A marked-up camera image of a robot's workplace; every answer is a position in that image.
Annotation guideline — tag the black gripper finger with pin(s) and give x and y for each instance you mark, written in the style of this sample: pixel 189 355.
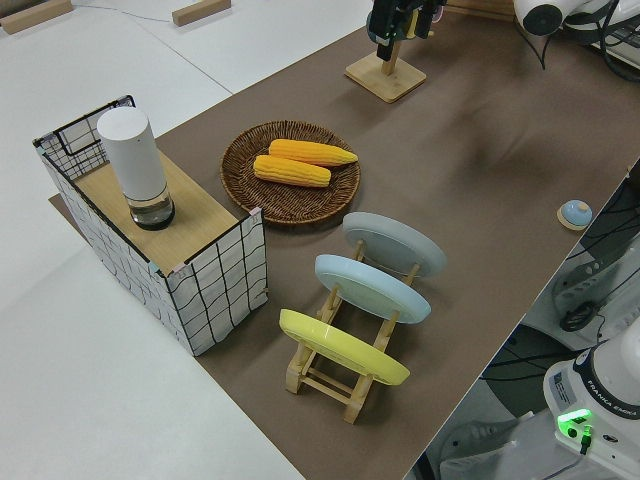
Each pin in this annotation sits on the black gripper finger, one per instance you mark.
pixel 425 22
pixel 386 40

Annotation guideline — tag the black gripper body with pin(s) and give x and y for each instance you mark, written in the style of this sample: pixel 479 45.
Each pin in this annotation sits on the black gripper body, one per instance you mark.
pixel 410 4

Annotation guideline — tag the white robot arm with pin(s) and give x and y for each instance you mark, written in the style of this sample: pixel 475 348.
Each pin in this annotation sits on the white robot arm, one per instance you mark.
pixel 615 380
pixel 522 10

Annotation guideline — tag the light wooden drawer cabinet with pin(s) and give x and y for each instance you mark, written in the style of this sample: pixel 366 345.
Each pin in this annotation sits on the light wooden drawer cabinet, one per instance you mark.
pixel 480 11

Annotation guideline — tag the pink mug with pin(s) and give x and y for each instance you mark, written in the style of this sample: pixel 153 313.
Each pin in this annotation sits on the pink mug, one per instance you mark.
pixel 438 16

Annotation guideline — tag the wooden mug tree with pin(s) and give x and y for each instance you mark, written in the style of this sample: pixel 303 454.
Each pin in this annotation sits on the wooden mug tree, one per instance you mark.
pixel 385 80

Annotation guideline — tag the yellow corn cob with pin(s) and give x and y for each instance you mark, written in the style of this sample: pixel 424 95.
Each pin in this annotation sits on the yellow corn cob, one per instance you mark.
pixel 290 171
pixel 310 151

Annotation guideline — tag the brown table mat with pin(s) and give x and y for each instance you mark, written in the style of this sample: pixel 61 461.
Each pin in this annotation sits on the brown table mat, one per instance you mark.
pixel 475 175

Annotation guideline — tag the light wooden block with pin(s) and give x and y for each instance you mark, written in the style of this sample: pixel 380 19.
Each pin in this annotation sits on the light wooden block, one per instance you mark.
pixel 200 11
pixel 35 17

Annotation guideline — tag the grey plate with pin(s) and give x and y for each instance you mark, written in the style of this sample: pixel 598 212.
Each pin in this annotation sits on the grey plate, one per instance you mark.
pixel 395 242

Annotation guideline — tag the brown wicker basket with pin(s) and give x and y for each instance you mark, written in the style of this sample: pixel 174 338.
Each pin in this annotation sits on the brown wicker basket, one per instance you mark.
pixel 250 195

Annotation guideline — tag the blue call bell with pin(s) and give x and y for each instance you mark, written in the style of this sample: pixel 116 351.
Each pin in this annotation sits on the blue call bell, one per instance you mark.
pixel 576 212

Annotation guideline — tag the light blue plate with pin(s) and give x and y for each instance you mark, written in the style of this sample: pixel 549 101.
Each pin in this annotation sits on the light blue plate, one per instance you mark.
pixel 370 290

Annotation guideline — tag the wooden basket lid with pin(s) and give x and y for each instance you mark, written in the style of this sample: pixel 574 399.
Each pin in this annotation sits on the wooden basket lid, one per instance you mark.
pixel 190 215

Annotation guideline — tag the white cylindrical bottle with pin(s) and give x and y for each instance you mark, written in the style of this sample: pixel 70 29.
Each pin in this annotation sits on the white cylindrical bottle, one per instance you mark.
pixel 135 160

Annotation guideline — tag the yellow plate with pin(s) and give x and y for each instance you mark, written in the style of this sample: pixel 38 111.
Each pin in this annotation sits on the yellow plate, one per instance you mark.
pixel 345 350

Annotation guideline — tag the wooden plate rack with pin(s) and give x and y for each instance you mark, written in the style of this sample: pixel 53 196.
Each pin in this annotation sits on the wooden plate rack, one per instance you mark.
pixel 325 387

